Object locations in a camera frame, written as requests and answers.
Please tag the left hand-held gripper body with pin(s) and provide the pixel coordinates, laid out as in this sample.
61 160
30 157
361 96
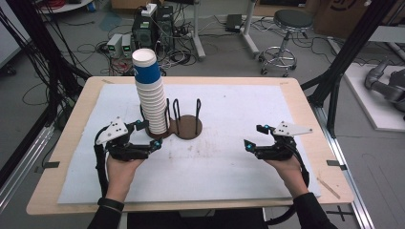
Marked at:
116 132

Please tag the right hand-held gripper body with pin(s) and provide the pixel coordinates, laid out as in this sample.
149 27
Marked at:
280 149

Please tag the stack of white paper cups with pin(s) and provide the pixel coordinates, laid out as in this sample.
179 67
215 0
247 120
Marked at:
153 101

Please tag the person's right hand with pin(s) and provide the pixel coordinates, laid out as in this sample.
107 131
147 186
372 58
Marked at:
292 176

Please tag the person's left hand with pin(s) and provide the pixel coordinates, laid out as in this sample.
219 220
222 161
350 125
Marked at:
120 178

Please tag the white table mat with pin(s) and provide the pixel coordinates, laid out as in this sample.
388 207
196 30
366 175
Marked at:
223 171

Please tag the black tape strip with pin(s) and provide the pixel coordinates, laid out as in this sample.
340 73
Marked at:
336 163
52 164

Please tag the brown tape strip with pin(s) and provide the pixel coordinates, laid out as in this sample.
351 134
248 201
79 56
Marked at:
328 188

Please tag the black wristband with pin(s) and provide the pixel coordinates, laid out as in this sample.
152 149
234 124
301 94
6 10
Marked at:
110 204

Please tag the grey bench power supply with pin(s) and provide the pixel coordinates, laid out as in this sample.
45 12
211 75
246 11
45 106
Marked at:
114 44
126 46

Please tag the black computer tower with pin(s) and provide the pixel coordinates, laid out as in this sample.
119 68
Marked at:
149 31

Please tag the white desk leg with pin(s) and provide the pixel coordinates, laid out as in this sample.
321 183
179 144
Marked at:
250 35
198 35

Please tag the white platform board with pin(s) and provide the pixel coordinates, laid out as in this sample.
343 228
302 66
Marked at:
369 105

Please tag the black round stool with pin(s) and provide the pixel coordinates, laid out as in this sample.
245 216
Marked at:
291 22

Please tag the black flat box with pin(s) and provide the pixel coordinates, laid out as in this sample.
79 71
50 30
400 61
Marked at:
234 23

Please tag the white power strip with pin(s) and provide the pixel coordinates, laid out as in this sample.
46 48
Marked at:
149 10

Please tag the round white table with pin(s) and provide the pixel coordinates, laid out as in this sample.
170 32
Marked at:
67 7

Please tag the brown cardboard box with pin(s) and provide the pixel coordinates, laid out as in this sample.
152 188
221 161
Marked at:
344 16

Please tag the aluminium rail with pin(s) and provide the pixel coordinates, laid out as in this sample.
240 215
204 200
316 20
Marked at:
22 168
347 178

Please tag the black metal frame post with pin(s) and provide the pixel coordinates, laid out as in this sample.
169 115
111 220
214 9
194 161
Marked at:
347 57
38 47

